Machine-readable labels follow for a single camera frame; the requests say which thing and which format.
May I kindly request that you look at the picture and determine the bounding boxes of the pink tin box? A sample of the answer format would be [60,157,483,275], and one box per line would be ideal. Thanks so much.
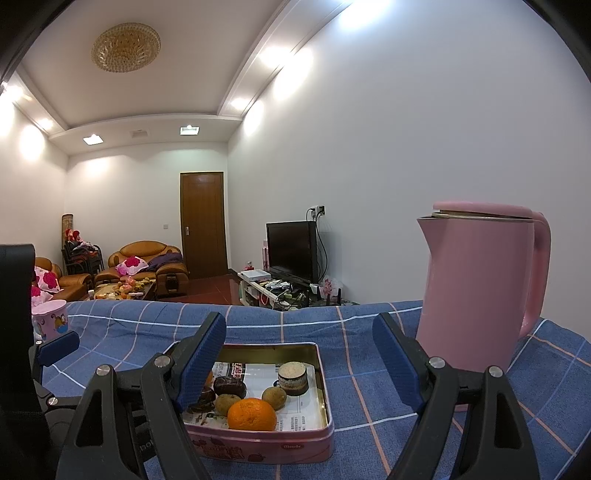
[178,342,334,463]

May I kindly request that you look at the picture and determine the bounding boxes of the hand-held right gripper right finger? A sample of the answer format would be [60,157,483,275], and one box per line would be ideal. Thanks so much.
[372,312,541,480]

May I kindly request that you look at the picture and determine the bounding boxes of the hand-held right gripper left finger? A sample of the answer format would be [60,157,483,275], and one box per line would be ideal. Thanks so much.
[55,312,227,480]

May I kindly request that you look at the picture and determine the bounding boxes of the blue plaid cloth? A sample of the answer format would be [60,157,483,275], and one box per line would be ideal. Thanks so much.
[32,300,591,480]

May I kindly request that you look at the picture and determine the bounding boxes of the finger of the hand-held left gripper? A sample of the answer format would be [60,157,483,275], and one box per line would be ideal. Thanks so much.
[28,331,80,384]

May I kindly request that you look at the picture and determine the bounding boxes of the black television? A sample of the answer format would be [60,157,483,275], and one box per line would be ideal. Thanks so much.
[266,220,319,283]

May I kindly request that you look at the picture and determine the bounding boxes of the black power cable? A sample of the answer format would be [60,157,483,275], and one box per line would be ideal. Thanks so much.
[316,217,329,282]

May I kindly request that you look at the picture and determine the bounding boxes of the printed paper sheet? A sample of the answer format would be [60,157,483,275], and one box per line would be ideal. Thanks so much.
[185,362,324,432]

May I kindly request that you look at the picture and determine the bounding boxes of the pink kettle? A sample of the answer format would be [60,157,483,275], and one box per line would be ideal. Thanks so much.
[416,200,551,374]

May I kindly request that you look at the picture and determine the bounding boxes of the stacked dark chairs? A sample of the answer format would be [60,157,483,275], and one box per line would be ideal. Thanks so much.
[62,240,103,275]

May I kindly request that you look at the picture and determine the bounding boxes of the large orange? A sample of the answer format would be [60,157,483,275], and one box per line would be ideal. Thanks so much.
[227,398,278,432]

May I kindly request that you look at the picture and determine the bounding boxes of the dark water chestnut back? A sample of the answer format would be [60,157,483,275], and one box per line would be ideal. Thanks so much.
[213,376,246,398]

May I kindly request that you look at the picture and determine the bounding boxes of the dark water chestnut front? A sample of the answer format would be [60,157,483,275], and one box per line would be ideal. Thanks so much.
[187,387,216,414]

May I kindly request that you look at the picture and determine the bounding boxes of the brown wooden door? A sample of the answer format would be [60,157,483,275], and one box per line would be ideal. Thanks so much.
[180,172,229,279]

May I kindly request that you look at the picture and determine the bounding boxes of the brown leather armchair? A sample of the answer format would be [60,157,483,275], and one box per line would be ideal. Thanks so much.
[95,241,190,298]

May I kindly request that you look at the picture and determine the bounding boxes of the white television stand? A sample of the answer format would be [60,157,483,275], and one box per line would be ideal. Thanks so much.
[238,270,342,310]

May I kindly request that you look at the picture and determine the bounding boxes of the pink white paper cup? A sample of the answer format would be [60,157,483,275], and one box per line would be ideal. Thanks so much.
[31,299,70,342]

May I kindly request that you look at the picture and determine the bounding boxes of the round crystal ceiling lamp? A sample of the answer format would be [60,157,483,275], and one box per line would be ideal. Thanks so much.
[91,24,161,72]

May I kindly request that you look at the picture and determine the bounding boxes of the cut water chestnut back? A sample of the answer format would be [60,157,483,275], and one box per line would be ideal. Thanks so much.
[278,362,308,396]

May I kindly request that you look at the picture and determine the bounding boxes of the purple cloth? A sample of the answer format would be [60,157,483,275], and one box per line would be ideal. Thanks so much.
[147,251,183,271]

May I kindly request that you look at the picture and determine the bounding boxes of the brown leather sofa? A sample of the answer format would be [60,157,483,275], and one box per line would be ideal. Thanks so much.
[34,257,95,301]

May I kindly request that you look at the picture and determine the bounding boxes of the coffee table with snacks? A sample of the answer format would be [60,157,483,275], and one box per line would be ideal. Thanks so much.
[88,279,157,302]

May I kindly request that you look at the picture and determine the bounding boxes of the dark water chestnut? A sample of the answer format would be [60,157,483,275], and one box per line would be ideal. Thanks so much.
[213,376,246,398]
[187,387,216,414]

